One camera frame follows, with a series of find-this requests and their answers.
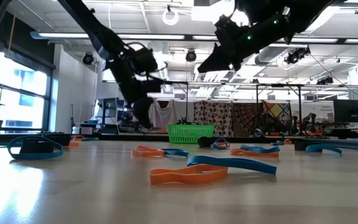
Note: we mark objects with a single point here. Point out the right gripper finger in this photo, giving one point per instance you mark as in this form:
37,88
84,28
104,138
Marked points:
216,62

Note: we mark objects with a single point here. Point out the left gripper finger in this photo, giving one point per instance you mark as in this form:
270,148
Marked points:
143,113

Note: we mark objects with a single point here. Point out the blue rubber band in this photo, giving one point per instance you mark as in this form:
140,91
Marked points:
34,156
176,152
322,147
90,139
277,143
259,148
228,161
220,148

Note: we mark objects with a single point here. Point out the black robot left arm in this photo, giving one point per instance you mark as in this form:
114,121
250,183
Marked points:
98,31

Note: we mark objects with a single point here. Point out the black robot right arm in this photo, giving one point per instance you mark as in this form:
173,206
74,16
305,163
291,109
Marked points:
312,12

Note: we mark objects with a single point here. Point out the orange rubber band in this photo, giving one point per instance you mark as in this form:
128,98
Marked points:
221,144
73,144
182,179
79,137
247,153
148,152
287,141

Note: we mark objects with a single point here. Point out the white hanging sheet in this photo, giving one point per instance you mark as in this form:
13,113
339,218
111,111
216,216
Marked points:
166,116

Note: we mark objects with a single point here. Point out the black ceiling spotlight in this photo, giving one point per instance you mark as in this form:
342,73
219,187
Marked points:
88,59
295,56
190,56

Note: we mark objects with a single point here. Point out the small black monitor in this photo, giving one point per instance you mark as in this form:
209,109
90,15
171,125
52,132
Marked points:
109,107

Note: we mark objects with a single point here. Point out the green plastic basket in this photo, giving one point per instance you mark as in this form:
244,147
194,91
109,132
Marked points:
188,133

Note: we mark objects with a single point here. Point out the brown dotted cloth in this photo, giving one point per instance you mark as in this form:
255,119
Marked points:
213,113

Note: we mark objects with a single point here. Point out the brown web pattern cloth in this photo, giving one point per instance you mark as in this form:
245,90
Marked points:
244,119

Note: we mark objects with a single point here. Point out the colourful diamond pattern cloth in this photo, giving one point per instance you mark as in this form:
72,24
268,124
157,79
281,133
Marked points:
277,109

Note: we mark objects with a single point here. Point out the long ceiling light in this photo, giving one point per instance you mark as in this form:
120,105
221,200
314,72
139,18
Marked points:
57,35

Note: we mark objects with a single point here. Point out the black ceiling device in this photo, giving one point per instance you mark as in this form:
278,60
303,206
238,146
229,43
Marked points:
325,81

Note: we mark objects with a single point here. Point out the black computer monitor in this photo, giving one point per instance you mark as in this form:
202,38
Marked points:
351,111

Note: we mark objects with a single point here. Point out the black metal stand frame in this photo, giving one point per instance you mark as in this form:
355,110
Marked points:
278,85

